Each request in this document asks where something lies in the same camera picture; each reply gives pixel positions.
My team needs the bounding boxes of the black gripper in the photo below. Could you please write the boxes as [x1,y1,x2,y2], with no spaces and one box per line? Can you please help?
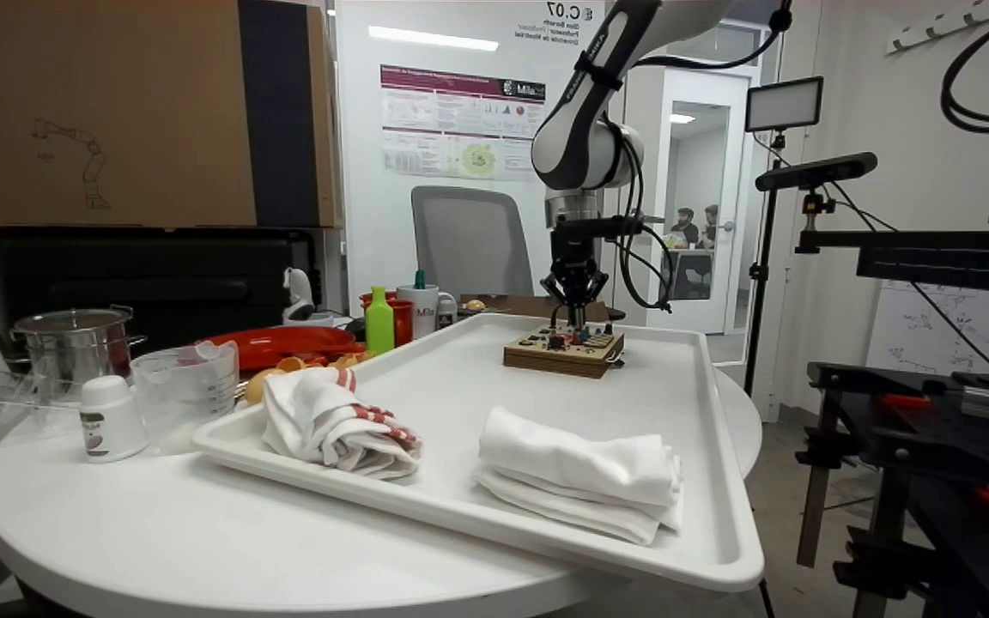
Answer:
[544,217,611,347]

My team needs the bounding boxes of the wooden busy board with buttons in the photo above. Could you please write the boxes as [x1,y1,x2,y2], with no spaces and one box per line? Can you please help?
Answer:
[501,318,630,383]

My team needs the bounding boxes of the grey office chair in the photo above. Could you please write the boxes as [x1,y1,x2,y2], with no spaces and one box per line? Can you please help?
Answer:
[408,182,540,305]

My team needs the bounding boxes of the large white plastic tray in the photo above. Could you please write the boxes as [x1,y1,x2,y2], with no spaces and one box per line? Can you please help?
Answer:
[189,311,768,597]

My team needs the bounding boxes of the white mug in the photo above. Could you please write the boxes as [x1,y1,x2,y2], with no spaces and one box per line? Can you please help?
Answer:
[405,272,461,343]

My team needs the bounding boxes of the folded white towel red stripe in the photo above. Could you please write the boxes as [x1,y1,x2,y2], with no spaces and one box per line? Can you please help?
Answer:
[469,405,686,551]

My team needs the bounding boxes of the green plastic bottle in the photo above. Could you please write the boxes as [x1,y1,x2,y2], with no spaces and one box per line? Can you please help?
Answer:
[359,284,399,359]

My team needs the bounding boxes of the crumpled white towel red stripes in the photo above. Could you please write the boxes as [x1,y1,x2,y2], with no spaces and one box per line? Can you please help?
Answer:
[258,364,424,483]

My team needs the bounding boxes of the white electric kettle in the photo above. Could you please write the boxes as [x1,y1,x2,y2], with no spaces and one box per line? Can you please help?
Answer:
[278,266,320,328]

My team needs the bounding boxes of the LED light panel on stand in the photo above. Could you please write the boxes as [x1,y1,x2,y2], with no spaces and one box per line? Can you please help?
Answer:
[738,71,827,399]

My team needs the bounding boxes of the orange food pieces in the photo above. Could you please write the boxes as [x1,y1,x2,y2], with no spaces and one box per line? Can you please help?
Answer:
[232,347,366,410]

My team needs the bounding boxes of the clear plastic cup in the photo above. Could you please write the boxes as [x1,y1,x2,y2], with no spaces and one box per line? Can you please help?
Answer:
[128,336,243,448]

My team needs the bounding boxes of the black cabinet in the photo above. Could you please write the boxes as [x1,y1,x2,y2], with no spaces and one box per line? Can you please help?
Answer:
[0,223,321,351]

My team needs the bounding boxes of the small white plastic bottle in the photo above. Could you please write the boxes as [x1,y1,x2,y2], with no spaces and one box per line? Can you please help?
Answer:
[75,371,149,467]

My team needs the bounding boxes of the clear glass measuring cup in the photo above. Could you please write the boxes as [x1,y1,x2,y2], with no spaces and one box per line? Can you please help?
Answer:
[5,303,139,401]

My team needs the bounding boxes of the large flat cardboard box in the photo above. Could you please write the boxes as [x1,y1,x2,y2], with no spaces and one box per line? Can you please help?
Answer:
[0,0,346,235]

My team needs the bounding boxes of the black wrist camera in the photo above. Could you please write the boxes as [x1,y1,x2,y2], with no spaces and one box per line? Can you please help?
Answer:
[550,211,650,245]

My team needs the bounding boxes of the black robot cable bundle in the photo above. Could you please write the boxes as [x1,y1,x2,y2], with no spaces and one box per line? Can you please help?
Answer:
[604,121,676,318]

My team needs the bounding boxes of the wall poster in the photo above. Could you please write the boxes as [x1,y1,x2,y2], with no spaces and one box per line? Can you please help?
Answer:
[374,60,551,182]

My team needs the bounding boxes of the black stereo camera bar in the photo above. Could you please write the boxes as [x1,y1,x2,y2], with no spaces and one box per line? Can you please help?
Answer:
[752,148,881,197]

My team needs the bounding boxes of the black metal frame stand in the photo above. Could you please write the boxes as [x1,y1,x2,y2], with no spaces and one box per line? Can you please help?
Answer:
[794,142,989,618]

